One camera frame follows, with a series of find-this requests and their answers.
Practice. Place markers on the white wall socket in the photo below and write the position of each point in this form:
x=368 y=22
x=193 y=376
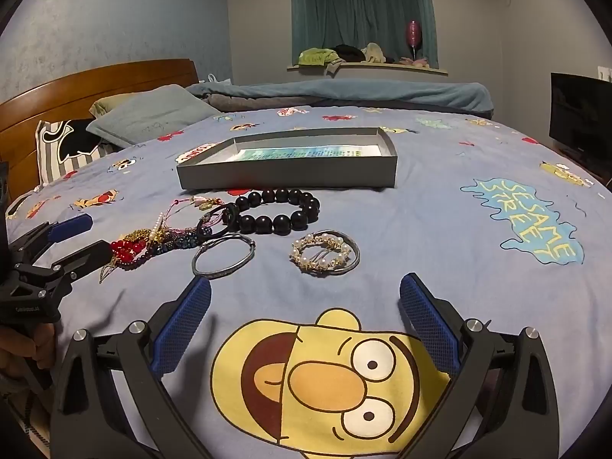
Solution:
x=605 y=72

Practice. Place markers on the striped black white pillow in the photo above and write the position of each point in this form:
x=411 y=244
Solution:
x=52 y=153

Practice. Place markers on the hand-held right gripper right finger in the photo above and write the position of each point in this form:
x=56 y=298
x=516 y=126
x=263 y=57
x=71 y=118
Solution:
x=428 y=325

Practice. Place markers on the teal curtain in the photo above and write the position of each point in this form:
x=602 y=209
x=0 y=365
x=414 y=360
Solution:
x=363 y=5

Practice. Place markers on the green cloth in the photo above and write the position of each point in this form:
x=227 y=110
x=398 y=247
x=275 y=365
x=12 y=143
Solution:
x=315 y=56

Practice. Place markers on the grey-blue pillow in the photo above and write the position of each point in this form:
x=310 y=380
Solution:
x=153 y=110

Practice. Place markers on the wooden headboard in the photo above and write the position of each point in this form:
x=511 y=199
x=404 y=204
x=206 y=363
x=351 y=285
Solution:
x=119 y=79

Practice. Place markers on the person's left hand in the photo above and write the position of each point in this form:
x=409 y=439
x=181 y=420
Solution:
x=19 y=354

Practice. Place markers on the silver bangle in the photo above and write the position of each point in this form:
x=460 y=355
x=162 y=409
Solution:
x=224 y=273

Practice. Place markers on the black television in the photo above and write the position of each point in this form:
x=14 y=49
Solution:
x=581 y=114

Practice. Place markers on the grey metal bangle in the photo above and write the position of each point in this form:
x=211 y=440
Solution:
x=356 y=253

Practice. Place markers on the grey tray with printed sheet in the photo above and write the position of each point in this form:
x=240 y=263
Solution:
x=287 y=172

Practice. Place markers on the pink plush toy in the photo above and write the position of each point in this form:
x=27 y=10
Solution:
x=413 y=61

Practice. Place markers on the printed paper sheet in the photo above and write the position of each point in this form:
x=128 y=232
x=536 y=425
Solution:
x=306 y=153

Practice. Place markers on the beige cloth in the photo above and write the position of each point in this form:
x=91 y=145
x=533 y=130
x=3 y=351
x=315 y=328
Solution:
x=374 y=52

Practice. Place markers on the pink balloon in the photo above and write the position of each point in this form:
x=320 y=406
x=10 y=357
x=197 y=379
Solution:
x=412 y=33

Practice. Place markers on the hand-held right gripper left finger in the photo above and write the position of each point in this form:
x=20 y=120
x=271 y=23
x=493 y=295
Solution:
x=184 y=327

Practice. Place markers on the blue blanket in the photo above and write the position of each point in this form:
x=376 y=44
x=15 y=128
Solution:
x=358 y=88

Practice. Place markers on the window sill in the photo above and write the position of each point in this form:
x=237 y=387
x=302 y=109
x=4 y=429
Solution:
x=373 y=69

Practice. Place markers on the white plastic bag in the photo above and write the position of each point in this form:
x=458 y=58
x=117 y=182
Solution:
x=212 y=78

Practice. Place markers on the grey blanket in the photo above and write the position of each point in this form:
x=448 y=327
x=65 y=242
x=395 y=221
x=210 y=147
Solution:
x=334 y=101

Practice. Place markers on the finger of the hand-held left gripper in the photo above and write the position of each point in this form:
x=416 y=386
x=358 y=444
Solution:
x=88 y=254
x=71 y=225

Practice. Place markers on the black cloth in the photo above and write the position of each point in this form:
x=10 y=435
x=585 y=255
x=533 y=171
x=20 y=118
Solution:
x=351 y=51

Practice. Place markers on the printed cartoon bedsheet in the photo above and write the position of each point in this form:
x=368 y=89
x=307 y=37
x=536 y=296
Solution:
x=334 y=382

